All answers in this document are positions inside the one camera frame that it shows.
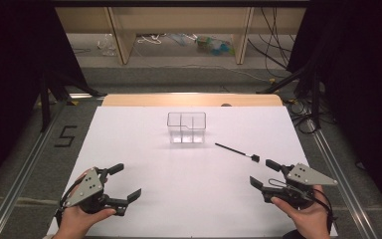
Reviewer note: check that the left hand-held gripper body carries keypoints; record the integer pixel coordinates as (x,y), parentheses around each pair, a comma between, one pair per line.
(86,187)

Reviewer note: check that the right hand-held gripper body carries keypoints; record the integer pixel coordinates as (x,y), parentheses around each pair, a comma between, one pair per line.
(306,176)

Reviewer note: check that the thin black brush stick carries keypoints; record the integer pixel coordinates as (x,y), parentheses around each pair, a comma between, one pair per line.
(232,150)

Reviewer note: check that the clear plastic divided box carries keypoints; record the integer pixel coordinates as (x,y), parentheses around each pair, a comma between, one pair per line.
(179,134)

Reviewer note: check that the person's left hand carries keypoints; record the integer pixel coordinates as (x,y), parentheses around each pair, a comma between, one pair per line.
(79,222)

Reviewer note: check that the person's right hand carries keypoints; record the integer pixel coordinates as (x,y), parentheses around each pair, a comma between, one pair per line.
(311,219)

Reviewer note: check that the white table sheet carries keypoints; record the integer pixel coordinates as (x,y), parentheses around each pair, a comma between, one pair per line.
(179,186)

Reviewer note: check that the black metal stand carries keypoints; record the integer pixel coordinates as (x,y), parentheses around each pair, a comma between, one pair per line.
(45,106)
(315,99)

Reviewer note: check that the black curtain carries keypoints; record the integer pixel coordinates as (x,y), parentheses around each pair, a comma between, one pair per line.
(361,66)
(10,66)

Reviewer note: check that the clear plastic bag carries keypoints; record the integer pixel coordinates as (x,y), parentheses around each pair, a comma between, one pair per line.
(107,45)

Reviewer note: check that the colourful plastic bag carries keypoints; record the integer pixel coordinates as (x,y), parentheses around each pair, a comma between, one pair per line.
(214,46)

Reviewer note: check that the wooden shelf unit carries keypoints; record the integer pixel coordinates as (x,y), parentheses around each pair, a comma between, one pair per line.
(179,20)

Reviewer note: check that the metal floor rail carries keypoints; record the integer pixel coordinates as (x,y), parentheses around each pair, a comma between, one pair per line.
(341,179)
(20,186)

